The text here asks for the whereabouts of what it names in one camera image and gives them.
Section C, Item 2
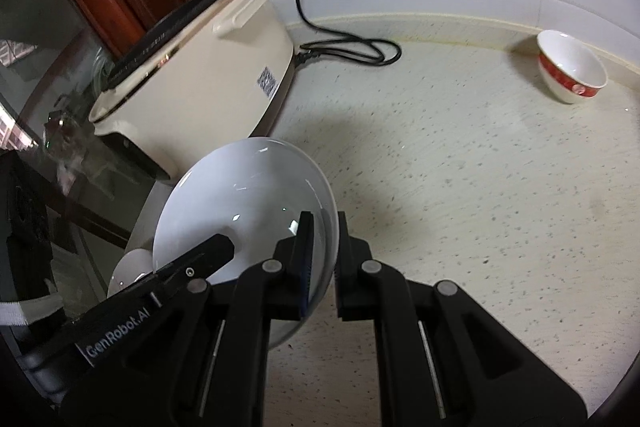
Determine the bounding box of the cream electric cooker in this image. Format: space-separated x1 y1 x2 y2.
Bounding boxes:
89 0 296 182

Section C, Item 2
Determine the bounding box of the green rim white bowl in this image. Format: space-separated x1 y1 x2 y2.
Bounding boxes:
151 137 341 350

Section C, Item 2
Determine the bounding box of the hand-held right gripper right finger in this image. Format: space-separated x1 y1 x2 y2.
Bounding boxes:
334 211 588 427

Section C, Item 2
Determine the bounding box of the glass door pane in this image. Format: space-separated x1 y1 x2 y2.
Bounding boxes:
0 0 123 152

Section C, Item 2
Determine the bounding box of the white strap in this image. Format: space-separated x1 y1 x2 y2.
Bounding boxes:
0 296 64 326

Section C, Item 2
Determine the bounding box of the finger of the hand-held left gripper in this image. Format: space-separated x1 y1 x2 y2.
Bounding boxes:
150 233 236 303

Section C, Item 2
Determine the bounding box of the small floral white plate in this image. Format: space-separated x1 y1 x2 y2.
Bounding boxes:
106 249 157 300

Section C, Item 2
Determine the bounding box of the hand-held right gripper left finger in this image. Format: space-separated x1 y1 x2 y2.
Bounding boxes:
59 209 315 427

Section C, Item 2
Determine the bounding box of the red band white bowl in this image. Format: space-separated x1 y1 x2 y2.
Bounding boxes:
537 30 609 105

